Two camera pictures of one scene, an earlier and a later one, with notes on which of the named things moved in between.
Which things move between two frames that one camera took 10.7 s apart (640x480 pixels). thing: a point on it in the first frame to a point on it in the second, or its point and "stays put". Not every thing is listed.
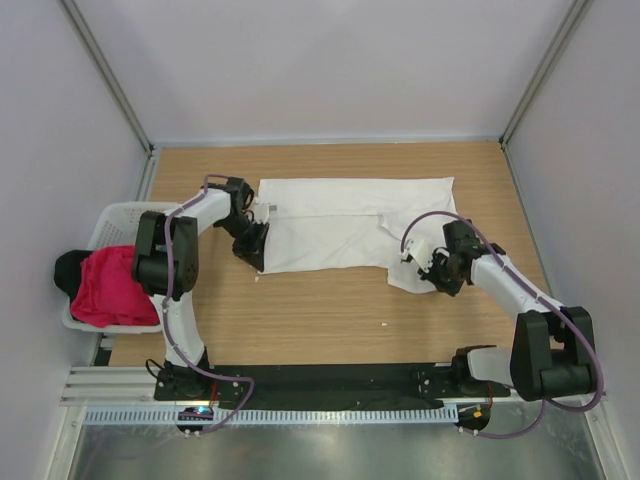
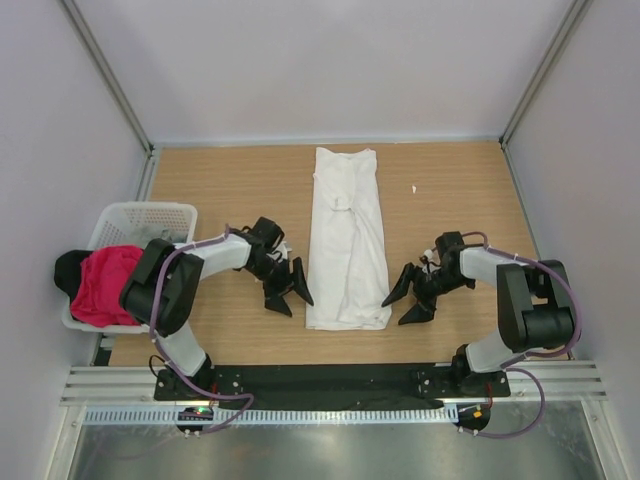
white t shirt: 363,222 to 348,288
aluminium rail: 136,385 stays put
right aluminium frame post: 575,16 stays put
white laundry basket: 116,224 stays put
